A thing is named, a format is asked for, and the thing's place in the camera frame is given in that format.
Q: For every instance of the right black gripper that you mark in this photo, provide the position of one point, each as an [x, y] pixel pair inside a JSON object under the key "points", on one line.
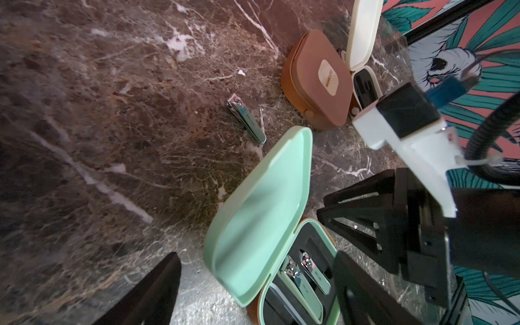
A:
{"points": [[396, 222]]}

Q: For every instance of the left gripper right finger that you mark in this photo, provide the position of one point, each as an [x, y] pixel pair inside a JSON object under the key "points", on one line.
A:
{"points": [[361, 299]]}

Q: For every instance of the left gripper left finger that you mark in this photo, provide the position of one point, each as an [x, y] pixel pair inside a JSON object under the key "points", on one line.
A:
{"points": [[152, 300]]}

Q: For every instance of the mint green clipper case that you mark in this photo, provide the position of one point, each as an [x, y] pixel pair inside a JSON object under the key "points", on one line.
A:
{"points": [[262, 222]]}

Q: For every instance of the brown clipper case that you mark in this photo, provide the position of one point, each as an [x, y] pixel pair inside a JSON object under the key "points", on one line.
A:
{"points": [[317, 82]]}

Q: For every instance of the green medium nail clipper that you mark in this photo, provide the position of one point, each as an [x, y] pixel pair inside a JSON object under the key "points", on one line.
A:
{"points": [[237, 107]]}

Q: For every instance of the green large nail clipper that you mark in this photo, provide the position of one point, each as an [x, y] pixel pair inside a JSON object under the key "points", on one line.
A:
{"points": [[301, 289]]}

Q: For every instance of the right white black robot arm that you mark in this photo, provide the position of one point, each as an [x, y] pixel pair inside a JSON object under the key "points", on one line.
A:
{"points": [[485, 233]]}

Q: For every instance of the cream clipper case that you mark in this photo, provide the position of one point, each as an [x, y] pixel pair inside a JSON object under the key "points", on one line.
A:
{"points": [[365, 20]]}

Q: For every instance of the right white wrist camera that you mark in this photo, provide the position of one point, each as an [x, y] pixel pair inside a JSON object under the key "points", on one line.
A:
{"points": [[409, 121]]}

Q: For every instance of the right black frame post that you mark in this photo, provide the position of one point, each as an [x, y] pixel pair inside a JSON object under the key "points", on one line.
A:
{"points": [[449, 16]]}

